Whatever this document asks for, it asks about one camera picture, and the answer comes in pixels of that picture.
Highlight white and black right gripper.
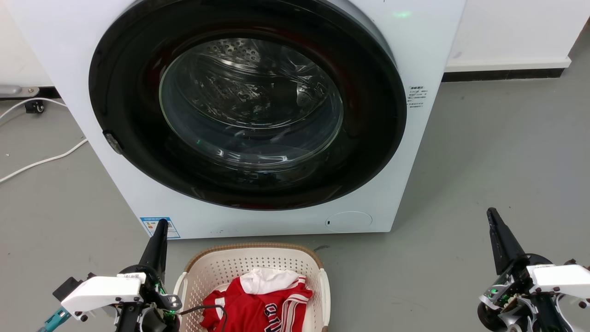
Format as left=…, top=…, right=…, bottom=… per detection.
left=477, top=207, right=590, bottom=332

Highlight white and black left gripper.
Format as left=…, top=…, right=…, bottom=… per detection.
left=61, top=219, right=183, bottom=332

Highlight cream plastic laundry basket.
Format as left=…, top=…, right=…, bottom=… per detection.
left=173, top=243, right=331, bottom=332

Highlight blue energy label sticker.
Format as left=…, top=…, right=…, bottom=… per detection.
left=140, top=217, right=181, bottom=239

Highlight red basketball jersey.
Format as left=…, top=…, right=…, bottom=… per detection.
left=201, top=276, right=314, bottom=332

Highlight white garment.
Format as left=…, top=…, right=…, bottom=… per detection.
left=239, top=267, right=301, bottom=295

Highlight teal connector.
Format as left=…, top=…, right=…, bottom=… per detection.
left=37, top=308, right=72, bottom=332

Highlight round white filter cover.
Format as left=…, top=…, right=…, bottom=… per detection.
left=325, top=211, right=373, bottom=233

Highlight round black washer door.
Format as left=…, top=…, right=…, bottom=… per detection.
left=88, top=0, right=407, bottom=211

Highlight small text label sticker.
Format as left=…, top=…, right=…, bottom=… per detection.
left=407, top=85, right=429, bottom=110

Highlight steel washer drum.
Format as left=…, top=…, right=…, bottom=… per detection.
left=159, top=38, right=344, bottom=169

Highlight white skirting ledge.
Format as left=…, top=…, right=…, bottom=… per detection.
left=442, top=56, right=572, bottom=83

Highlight white front-load washing machine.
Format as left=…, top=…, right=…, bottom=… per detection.
left=7, top=0, right=467, bottom=239

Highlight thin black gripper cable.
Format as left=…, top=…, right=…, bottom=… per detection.
left=179, top=304, right=228, bottom=332

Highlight white floor cable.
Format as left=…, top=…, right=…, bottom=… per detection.
left=0, top=138, right=89, bottom=184
left=0, top=97, right=68, bottom=121

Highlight grey metal bracket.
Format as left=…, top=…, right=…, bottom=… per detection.
left=0, top=85, right=41, bottom=99

